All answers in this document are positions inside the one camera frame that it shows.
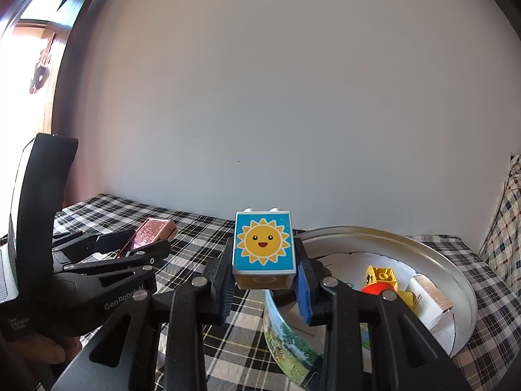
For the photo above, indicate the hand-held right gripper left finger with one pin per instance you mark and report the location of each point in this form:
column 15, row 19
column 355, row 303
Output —
column 228, row 293

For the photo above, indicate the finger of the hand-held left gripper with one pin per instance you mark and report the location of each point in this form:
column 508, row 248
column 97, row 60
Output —
column 114, row 241
column 154, row 252

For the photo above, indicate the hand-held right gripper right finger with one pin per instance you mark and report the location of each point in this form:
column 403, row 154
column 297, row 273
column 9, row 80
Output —
column 303, row 297

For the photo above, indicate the copper foil packet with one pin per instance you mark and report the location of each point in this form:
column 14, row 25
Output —
column 150, row 230

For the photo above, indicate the sun print toy block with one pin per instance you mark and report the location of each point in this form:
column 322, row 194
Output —
column 262, row 244

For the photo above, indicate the red tape roll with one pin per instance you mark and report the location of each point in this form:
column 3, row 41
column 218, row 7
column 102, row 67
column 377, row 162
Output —
column 374, row 289

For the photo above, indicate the yellow toy block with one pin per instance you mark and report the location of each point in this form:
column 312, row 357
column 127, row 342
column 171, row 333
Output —
column 382, row 275

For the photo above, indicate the white brown cardboard box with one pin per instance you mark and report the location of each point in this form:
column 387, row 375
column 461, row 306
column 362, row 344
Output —
column 433, row 289

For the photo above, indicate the round metal tin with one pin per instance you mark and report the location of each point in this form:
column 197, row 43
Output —
column 447, row 269

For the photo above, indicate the person's left hand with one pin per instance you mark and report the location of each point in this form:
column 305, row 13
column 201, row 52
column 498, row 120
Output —
column 44, row 350

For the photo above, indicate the black white checked tablecloth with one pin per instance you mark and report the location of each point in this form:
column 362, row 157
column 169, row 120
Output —
column 195, row 232

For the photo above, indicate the hanging door ornament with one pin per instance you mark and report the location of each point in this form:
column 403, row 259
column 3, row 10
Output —
column 40, row 75

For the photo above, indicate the wooden door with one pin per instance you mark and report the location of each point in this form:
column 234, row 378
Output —
column 77, row 12

